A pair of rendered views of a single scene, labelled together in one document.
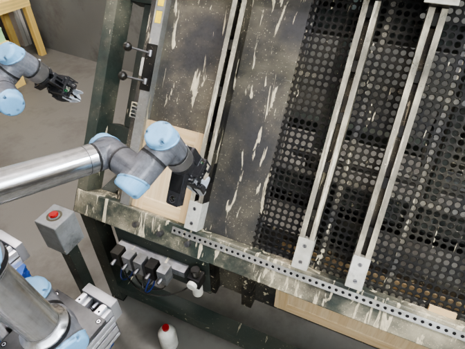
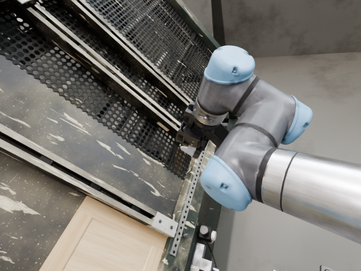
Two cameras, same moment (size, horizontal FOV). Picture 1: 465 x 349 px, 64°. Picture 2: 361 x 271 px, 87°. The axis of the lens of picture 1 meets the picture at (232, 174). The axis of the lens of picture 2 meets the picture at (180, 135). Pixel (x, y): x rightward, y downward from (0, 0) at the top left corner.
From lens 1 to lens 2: 0.99 m
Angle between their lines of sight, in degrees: 56
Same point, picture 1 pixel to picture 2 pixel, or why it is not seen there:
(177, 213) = (156, 250)
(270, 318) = not seen: hidden behind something
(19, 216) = not seen: outside the picture
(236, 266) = (199, 191)
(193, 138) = (82, 216)
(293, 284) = (208, 155)
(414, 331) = not seen: hidden behind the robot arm
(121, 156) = (268, 116)
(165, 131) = (233, 48)
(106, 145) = (250, 146)
